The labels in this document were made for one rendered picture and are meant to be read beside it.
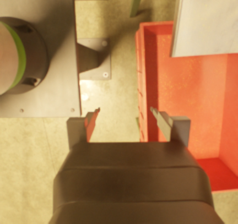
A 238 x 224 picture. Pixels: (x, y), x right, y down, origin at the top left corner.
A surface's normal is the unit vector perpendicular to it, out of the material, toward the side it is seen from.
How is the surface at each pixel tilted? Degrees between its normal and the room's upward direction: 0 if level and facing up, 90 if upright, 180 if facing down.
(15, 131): 0
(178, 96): 0
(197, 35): 30
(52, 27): 0
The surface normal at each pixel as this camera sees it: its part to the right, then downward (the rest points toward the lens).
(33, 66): 0.92, 0.34
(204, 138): 0.00, 0.25
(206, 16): 0.04, 0.70
